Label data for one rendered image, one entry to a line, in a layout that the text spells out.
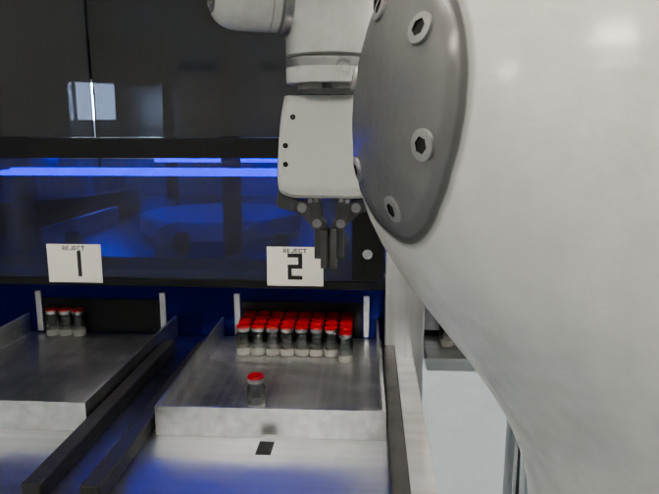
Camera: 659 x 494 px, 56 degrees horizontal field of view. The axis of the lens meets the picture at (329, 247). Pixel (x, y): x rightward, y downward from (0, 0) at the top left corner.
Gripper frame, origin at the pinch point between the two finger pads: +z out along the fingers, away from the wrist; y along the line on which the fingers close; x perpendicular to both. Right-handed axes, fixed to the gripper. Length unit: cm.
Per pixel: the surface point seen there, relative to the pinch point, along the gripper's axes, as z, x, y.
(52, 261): 8, -28, 45
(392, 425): 20.3, -1.8, -6.9
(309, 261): 7.5, -28.0, 4.9
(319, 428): 21.0, -2.0, 1.3
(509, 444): 44, -44, -30
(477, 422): 110, -186, -50
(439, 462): 110, -153, -31
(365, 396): 22.1, -13.3, -3.8
